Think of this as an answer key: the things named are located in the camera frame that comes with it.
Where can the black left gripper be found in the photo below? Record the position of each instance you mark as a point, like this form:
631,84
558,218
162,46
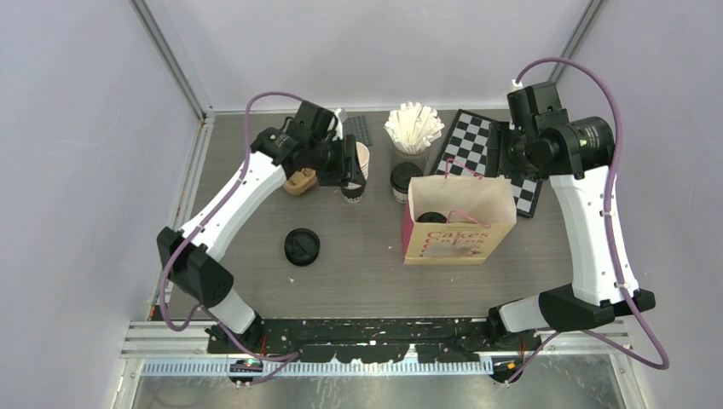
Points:
348,164

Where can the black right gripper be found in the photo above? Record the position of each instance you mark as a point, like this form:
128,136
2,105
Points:
498,161

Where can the stack of paper cups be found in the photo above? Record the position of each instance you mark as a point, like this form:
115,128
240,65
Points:
354,190

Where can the yellow pink paper bag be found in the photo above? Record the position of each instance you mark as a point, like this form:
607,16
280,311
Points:
481,212

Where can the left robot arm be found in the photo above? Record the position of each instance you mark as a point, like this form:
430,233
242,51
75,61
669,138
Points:
191,256

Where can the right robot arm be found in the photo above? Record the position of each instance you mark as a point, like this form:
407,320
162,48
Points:
594,297

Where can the brown pulp cup carrier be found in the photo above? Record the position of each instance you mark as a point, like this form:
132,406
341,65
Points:
300,182

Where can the small dark mat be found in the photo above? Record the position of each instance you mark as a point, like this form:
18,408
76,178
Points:
358,127

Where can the black white checkerboard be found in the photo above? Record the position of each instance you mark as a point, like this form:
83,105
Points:
464,148

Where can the white paper-wrapped straws bundle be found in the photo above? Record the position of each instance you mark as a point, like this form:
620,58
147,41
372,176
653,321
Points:
413,127

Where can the stack of black cup lids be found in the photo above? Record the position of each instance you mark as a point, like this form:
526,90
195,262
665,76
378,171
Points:
301,247

